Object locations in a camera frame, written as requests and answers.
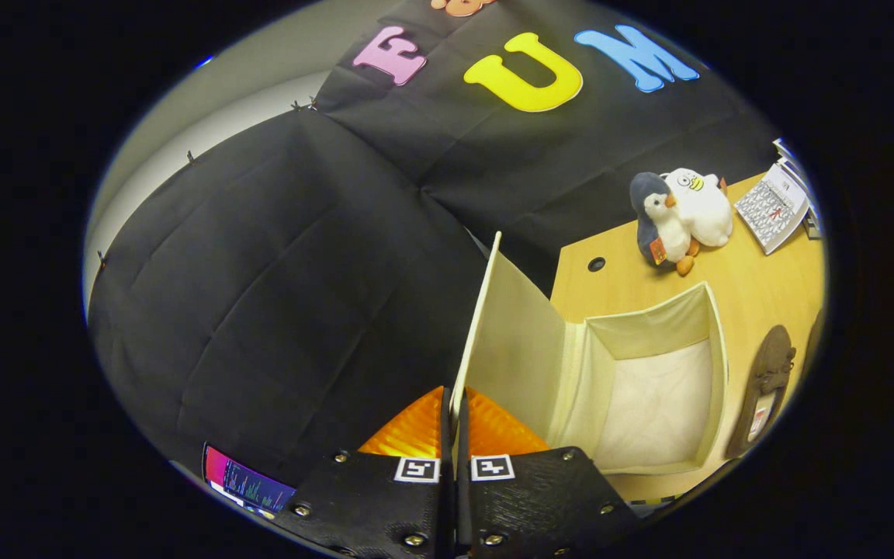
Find grey white penguin plush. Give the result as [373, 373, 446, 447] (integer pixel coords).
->
[629, 172, 701, 277]

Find white duck plush toy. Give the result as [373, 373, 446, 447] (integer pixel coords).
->
[663, 168, 735, 248]

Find book with patterned cover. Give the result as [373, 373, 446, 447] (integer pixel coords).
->
[734, 161, 811, 255]

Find colourful display screen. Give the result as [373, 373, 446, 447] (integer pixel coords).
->
[203, 444, 296, 519]

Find brown fuzzy slipper shoe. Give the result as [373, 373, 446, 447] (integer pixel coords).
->
[804, 309, 826, 375]
[725, 325, 797, 460]

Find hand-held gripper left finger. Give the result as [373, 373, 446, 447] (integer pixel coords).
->
[271, 385, 457, 559]

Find black backdrop cloth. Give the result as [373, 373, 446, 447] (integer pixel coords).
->
[86, 0, 783, 498]

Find beige fabric storage box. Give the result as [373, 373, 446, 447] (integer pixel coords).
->
[451, 231, 729, 476]

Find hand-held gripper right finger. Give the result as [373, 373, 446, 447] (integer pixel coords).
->
[457, 385, 642, 559]

